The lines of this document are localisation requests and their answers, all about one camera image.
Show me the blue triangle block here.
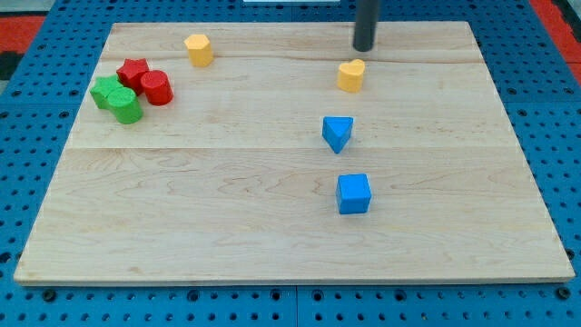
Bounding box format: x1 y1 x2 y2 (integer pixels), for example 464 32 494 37
321 116 354 154

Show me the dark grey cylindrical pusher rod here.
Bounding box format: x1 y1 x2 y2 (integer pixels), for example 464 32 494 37
352 0 380 52

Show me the yellow heart block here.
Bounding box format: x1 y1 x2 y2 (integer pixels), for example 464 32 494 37
337 59 366 93

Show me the red star block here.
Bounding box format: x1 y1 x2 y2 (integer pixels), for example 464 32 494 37
116 58 150 95

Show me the green cylinder block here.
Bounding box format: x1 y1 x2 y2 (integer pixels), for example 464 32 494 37
107 87 143 124

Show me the blue cube block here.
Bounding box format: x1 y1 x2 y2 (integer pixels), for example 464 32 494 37
336 173 372 214

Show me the yellow hexagon block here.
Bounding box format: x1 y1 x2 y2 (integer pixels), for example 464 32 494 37
183 34 214 67

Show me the red cylinder block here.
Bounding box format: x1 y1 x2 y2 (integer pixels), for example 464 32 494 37
140 70 173 105

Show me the light wooden board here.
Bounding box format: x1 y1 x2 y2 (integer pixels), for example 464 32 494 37
14 21 575 286

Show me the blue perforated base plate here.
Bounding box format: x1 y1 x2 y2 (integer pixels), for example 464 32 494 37
1 1 580 326

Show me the green star block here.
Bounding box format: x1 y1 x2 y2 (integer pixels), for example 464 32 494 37
90 74 123 109

